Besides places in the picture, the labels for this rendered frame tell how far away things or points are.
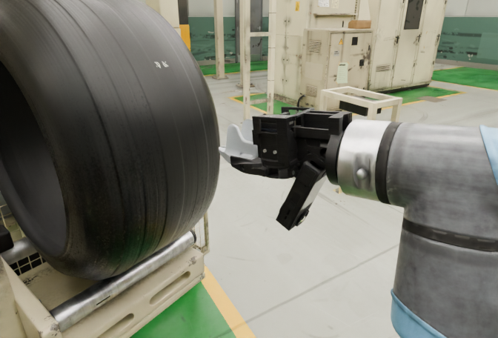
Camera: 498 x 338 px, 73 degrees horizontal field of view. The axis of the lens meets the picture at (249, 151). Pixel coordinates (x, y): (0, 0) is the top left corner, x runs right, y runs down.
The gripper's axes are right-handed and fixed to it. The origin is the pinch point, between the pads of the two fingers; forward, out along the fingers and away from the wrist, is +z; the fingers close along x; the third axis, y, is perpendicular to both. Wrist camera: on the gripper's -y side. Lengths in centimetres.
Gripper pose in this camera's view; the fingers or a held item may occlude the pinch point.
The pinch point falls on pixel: (227, 153)
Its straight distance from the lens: 52.7
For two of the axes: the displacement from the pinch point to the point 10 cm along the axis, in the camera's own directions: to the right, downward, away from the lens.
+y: -0.9, -9.5, -2.9
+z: -7.7, -1.1, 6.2
